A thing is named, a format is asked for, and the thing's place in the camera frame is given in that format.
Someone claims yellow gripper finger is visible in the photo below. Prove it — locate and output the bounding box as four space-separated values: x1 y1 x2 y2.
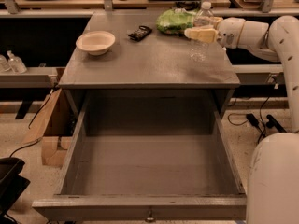
184 27 218 43
212 17 223 29

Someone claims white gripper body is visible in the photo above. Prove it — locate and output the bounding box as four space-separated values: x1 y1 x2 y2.
217 18 245 49

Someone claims clear plastic water bottle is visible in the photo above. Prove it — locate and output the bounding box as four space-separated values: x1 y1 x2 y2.
190 1 214 63

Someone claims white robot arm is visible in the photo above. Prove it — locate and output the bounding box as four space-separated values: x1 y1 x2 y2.
184 15 299 224

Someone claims open grey top drawer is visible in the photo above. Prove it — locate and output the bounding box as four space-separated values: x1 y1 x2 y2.
33 91 246 221

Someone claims clear sanitizer bottle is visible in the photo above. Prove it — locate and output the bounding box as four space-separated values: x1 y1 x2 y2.
7 50 27 74

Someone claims metal drawer knob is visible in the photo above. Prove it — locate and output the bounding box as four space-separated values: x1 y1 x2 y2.
145 210 156 223

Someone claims green chip bag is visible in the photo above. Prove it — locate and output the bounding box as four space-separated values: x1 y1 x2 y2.
156 8 197 35

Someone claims black snack bar wrapper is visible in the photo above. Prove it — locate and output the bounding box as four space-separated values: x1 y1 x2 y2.
128 25 152 42

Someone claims black power adapter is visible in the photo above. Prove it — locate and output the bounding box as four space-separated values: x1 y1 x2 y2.
246 113 259 127

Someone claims grey cabinet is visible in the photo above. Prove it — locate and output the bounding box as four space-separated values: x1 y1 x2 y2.
58 9 241 119

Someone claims white paper bowl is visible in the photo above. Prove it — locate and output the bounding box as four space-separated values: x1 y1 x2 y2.
76 31 116 56

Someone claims cardboard box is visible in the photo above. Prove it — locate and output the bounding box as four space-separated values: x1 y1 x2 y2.
22 67 75 169

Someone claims black bin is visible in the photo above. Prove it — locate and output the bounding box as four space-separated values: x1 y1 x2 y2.
0 157 30 217

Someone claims black floor cable right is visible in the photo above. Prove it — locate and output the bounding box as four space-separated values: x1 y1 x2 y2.
227 95 272 145

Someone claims black floor cable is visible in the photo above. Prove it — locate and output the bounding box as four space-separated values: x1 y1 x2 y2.
8 87 55 158
227 95 272 145

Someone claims black floor cable left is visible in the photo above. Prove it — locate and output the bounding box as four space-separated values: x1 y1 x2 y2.
8 87 55 158

